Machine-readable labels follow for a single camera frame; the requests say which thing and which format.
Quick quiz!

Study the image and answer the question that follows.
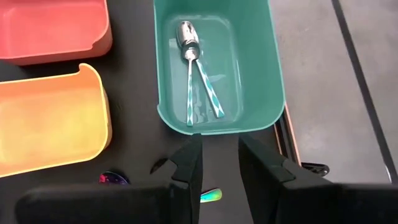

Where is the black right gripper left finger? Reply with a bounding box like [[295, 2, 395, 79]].
[[15, 133, 203, 224]]

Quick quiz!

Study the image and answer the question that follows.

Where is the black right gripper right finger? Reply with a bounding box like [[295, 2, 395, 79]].
[[238, 133, 398, 224]]

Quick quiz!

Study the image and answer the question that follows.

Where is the iridescent rainbow spoon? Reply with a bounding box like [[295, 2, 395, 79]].
[[200, 188, 223, 203], [98, 170, 131, 187]]

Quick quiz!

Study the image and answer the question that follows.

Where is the silver spoon teal patterned handle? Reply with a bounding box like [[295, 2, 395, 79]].
[[176, 20, 200, 127], [182, 43, 225, 119]]

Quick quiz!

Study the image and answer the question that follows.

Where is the orange plastic bin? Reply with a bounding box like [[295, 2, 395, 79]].
[[0, 0, 113, 66]]

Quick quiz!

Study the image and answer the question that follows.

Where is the yellow plastic bin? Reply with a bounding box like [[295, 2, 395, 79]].
[[0, 63, 113, 179]]

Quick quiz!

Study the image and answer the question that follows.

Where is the teal plastic bin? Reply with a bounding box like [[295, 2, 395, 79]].
[[153, 0, 286, 136]]

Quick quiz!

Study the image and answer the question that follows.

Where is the black table frame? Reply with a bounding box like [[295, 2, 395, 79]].
[[273, 105, 302, 167]]

